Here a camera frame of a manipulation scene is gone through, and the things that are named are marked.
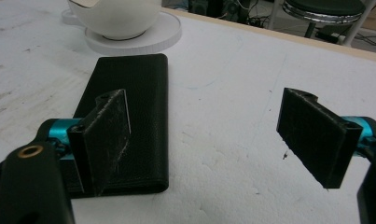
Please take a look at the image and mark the black leather wallet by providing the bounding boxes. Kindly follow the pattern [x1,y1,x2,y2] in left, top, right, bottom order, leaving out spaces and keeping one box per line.
[58,53,171,200]

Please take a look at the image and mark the round stool with chrome rim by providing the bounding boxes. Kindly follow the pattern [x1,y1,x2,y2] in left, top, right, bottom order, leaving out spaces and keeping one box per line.
[282,0,367,39]

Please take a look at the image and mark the white metal stand leg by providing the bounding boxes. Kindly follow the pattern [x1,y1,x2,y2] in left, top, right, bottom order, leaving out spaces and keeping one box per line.
[341,0,376,48]

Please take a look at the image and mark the white round saucer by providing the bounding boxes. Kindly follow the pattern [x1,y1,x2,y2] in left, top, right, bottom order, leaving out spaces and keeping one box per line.
[62,8,183,57]

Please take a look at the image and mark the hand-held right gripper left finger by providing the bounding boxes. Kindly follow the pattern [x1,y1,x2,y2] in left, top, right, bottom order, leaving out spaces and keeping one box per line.
[47,89,132,198]

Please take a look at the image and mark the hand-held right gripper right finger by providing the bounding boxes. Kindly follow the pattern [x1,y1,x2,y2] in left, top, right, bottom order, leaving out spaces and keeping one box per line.
[276,87,376,189]

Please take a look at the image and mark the white cup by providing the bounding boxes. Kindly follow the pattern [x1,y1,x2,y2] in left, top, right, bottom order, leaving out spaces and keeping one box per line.
[67,0,163,41]

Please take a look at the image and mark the black cables on floor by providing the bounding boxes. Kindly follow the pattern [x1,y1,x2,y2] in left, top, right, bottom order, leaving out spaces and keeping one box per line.
[238,0,376,54]

